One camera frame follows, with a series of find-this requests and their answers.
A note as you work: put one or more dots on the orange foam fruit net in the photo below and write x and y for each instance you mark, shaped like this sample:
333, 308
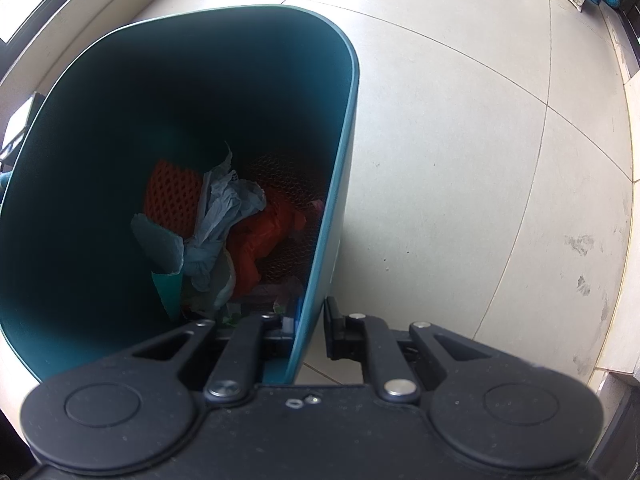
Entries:
172, 196

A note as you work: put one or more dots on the grey plastic bag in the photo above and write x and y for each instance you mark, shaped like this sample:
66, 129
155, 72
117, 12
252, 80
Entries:
225, 200

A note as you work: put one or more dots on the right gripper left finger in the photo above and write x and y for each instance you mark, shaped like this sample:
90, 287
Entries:
289, 311

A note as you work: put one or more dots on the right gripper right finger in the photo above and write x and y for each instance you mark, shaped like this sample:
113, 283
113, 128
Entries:
342, 335

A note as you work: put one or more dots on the orange plastic bag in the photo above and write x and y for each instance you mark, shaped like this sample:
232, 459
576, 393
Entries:
254, 238

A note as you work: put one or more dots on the teal plastic trash bin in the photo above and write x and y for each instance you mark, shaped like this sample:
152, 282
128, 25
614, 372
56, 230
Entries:
192, 89

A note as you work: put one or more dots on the red mesh net bag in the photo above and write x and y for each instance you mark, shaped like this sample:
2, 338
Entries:
291, 181

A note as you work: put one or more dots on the teal plastic sheet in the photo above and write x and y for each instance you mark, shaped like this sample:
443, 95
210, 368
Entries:
165, 251

